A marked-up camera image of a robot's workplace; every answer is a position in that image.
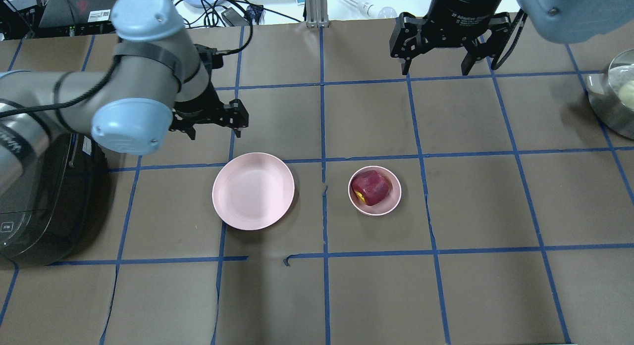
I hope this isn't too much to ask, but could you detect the black computer box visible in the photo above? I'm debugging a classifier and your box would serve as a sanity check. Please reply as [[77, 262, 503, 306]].
[[39, 0, 117, 29]]

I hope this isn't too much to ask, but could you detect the pink bowl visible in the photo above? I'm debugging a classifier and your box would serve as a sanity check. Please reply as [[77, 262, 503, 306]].
[[347, 165, 402, 217]]

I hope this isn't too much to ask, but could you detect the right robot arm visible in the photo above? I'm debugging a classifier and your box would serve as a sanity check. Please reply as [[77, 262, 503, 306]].
[[389, 0, 633, 76]]

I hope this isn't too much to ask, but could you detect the steel steamer pot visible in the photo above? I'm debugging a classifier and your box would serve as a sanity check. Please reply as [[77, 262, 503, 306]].
[[585, 49, 634, 140]]

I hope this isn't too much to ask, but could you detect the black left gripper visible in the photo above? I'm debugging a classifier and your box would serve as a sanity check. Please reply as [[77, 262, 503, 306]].
[[171, 88, 249, 141]]

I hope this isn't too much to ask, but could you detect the dark grey rice cooker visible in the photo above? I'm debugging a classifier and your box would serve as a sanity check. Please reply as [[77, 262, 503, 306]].
[[0, 134, 107, 270]]

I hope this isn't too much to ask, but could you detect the red apple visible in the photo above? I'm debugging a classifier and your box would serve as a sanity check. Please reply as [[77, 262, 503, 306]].
[[351, 170, 391, 206]]

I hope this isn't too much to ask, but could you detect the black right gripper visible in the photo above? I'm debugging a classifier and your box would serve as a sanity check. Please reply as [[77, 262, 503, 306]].
[[389, 0, 513, 76]]

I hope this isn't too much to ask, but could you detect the white steamed bun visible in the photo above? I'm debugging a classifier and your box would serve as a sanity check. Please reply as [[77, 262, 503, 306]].
[[617, 80, 634, 110]]

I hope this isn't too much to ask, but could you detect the aluminium frame post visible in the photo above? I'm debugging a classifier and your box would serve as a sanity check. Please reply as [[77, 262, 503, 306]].
[[304, 0, 330, 28]]

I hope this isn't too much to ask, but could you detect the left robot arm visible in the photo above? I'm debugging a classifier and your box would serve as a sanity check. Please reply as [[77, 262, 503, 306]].
[[1, 0, 249, 193]]

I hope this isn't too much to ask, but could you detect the pink plate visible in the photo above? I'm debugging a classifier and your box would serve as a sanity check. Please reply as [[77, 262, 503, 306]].
[[212, 152, 295, 231]]

